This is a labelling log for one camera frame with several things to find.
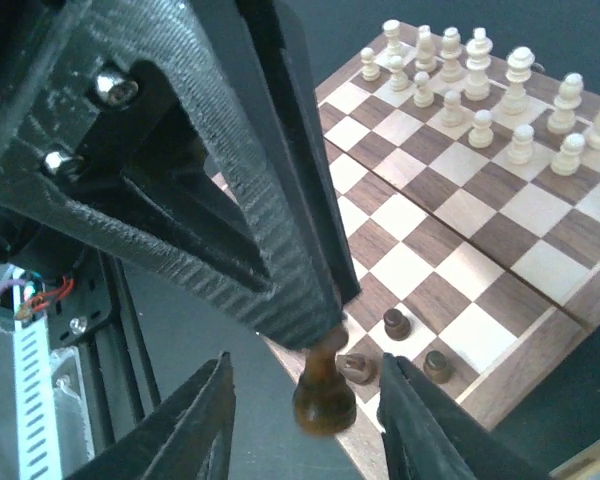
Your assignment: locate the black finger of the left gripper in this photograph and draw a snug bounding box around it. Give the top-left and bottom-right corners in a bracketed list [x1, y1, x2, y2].
[236, 1, 361, 305]

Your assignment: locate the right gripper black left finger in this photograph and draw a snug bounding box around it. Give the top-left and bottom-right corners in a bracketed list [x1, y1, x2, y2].
[69, 352, 236, 480]

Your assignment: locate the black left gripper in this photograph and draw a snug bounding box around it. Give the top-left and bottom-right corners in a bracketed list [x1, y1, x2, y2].
[0, 1, 343, 350]

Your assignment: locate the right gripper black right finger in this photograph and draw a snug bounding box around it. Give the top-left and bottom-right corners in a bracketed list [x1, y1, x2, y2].
[378, 354, 550, 480]

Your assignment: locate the dark chess piece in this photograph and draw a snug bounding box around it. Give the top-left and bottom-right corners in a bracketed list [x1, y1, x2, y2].
[336, 353, 377, 385]
[293, 325, 357, 436]
[423, 350, 452, 385]

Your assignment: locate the dark pawn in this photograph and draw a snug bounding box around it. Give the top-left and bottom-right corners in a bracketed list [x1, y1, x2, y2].
[383, 308, 412, 341]

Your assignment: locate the wooden chess board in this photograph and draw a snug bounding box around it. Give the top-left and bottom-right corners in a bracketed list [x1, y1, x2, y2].
[214, 19, 600, 480]

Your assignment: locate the white pawn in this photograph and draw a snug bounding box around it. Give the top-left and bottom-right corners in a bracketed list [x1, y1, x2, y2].
[360, 47, 380, 82]
[506, 124, 535, 165]
[388, 55, 410, 92]
[441, 90, 465, 128]
[413, 71, 434, 108]
[550, 133, 586, 176]
[468, 109, 494, 149]

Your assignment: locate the white rook piece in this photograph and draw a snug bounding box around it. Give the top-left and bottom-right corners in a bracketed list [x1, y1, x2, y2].
[382, 19, 404, 57]

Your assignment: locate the white bishop piece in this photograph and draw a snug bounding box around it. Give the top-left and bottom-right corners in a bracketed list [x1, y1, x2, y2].
[547, 72, 584, 134]
[440, 27, 466, 84]

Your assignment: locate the white king piece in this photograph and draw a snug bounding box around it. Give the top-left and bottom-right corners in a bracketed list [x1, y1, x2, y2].
[464, 27, 493, 101]

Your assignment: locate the white queen piece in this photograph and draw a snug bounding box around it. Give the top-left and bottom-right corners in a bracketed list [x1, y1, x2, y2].
[501, 46, 535, 115]

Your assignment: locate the white slotted cable duct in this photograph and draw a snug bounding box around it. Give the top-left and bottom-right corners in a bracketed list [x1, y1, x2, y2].
[9, 269, 64, 480]

